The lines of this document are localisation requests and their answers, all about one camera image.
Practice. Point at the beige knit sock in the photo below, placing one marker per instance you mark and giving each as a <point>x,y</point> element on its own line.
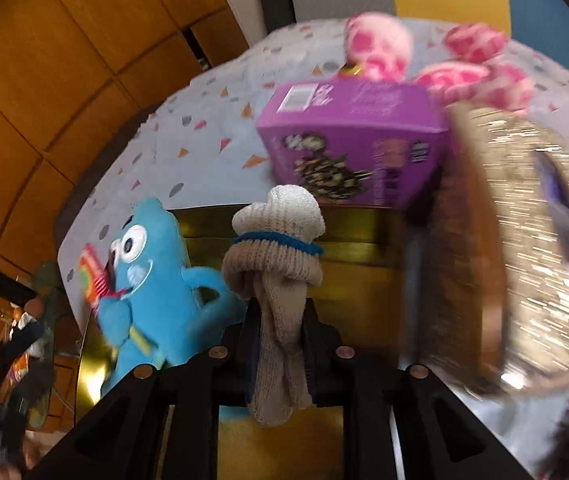
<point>279,270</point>

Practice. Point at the shiny silver bag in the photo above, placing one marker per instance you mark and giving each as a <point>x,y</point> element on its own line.
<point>529,240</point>

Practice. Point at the black rectangular box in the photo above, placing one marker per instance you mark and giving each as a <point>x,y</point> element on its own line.
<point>2,285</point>

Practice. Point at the blue headboard cushion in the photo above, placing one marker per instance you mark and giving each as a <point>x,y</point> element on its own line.
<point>549,15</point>

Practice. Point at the bed with patterned sheet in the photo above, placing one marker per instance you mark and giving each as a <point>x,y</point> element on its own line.
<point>174,125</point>

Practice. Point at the red striped toy packet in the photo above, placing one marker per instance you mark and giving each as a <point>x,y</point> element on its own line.
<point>93,275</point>

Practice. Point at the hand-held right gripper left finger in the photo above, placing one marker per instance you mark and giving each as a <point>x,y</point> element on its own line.
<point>250,340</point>

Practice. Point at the blue plush monster toy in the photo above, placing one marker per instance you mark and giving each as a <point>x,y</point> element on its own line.
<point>149,280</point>

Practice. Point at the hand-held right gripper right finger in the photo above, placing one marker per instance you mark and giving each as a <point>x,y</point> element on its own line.
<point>322,350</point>

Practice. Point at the gold shiny box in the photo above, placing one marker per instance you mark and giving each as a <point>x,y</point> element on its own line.
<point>354,280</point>

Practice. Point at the purple cardboard box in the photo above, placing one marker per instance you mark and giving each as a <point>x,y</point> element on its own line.
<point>359,145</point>

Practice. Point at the pink spotted plush toy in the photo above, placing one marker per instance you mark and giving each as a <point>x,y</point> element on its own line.
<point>464,65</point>

